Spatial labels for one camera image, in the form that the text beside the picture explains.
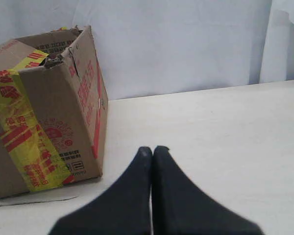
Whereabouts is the cardboard box with yellow tape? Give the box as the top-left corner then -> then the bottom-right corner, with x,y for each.
0,26 -> 108,199

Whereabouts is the white paper table cover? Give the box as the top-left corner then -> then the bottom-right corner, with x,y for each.
0,194 -> 77,207

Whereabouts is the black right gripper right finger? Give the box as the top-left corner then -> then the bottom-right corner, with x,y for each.
151,146 -> 263,235

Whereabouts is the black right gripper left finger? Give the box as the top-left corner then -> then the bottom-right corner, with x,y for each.
49,146 -> 152,235

